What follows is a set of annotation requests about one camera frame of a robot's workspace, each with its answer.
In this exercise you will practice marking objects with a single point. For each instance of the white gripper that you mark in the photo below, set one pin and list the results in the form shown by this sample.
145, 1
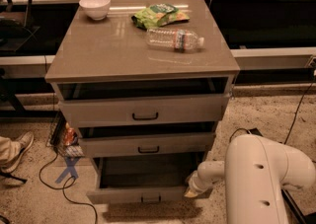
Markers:
197, 185

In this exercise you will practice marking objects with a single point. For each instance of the grey bottom drawer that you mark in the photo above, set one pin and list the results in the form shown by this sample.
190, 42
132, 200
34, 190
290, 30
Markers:
148, 178

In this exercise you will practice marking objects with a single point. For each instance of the grey drawer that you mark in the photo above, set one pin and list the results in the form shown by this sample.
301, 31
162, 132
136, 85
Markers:
147, 144
148, 178
144, 110

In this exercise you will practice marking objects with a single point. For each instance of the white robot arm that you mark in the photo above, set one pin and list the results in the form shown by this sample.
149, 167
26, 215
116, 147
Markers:
255, 170

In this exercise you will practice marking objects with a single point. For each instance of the grey middle drawer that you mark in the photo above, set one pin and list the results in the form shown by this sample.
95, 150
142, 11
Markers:
147, 144

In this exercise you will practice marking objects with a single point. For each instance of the grey drawer cabinet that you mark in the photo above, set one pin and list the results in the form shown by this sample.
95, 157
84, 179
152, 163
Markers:
111, 59

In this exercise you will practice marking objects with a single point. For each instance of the grey top drawer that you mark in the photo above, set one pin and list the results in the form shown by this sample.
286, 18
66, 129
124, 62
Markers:
144, 110

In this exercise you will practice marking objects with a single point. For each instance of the black power adapter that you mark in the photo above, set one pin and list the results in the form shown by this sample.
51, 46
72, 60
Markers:
255, 131

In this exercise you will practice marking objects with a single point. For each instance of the black stand base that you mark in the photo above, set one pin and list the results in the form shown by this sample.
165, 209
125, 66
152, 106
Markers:
295, 215

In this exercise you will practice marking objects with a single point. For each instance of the blue tape cross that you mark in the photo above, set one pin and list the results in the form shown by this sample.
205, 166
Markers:
69, 170

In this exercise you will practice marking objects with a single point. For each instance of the clear plastic water bottle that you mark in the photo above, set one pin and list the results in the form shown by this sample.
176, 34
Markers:
178, 39

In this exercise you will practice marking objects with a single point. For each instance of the white sneaker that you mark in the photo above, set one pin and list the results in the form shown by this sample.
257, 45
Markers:
26, 141

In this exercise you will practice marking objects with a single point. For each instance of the green snack bag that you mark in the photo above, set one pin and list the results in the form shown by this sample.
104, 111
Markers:
158, 15

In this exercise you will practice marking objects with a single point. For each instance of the beige trouser leg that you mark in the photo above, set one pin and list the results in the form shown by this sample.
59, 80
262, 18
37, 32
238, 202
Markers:
9, 153

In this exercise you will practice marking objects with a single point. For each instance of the white bowl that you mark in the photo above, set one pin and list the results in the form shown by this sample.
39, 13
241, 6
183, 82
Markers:
96, 9

